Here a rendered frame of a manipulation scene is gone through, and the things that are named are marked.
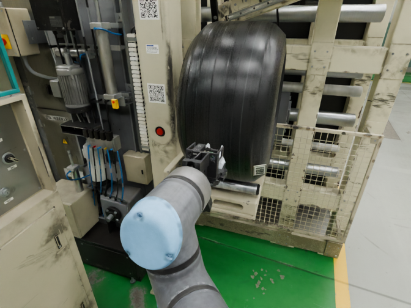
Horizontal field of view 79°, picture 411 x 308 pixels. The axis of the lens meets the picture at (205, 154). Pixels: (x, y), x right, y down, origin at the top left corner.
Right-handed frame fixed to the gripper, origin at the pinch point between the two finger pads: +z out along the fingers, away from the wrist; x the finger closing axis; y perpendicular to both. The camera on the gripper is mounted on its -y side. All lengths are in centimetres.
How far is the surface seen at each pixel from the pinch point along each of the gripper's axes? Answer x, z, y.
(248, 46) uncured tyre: -2.8, 16.5, 28.8
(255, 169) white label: -9.2, 14.0, -7.2
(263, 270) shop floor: -18, 74, -106
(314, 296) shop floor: -49, 66, -107
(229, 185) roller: 1.0, 24.5, -20.4
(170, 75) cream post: 26.9, 27.6, 18.4
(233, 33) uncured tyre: 2.6, 20.4, 32.1
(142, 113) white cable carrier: 41, 30, 2
